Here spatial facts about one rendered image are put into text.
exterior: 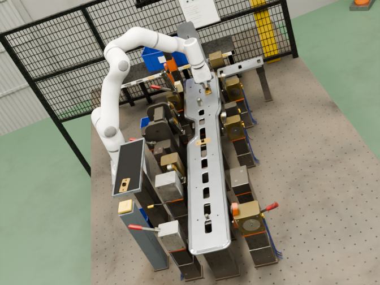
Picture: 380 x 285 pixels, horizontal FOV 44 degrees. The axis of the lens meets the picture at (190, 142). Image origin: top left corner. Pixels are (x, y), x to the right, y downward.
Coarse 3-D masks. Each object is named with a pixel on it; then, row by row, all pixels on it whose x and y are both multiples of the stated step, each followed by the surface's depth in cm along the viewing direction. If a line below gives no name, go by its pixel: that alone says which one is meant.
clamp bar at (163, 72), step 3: (168, 69) 278; (162, 72) 278; (165, 72) 278; (168, 72) 277; (159, 75) 280; (162, 75) 278; (165, 75) 278; (165, 78) 279; (168, 78) 283; (168, 81) 281; (171, 81) 284; (168, 84) 282; (171, 84) 282; (171, 87) 284; (174, 87) 287; (174, 90) 285; (177, 90) 288
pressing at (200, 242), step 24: (216, 72) 300; (192, 96) 288; (216, 96) 280; (192, 120) 270; (216, 120) 263; (192, 144) 254; (216, 144) 247; (192, 168) 240; (216, 168) 234; (192, 192) 227; (216, 192) 222; (192, 216) 216; (216, 216) 211; (192, 240) 205; (216, 240) 201
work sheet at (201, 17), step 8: (184, 0) 307; (192, 0) 307; (200, 0) 308; (208, 0) 308; (184, 8) 311; (192, 8) 311; (200, 8) 311; (208, 8) 311; (216, 8) 312; (184, 16) 315; (192, 16) 315; (200, 16) 315; (208, 16) 315; (216, 16) 315; (200, 24) 319; (208, 24) 319
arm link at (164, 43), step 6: (162, 36) 255; (168, 36) 258; (156, 42) 252; (162, 42) 254; (168, 42) 256; (174, 42) 258; (180, 42) 272; (156, 48) 256; (162, 48) 256; (168, 48) 258; (174, 48) 259; (180, 48) 274
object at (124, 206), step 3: (123, 201) 214; (126, 201) 213; (129, 201) 213; (120, 204) 213; (123, 204) 213; (126, 204) 212; (129, 204) 211; (120, 207) 212; (123, 207) 211; (126, 207) 211; (129, 207) 210; (120, 210) 210; (123, 210) 210; (126, 210) 210; (129, 210) 210
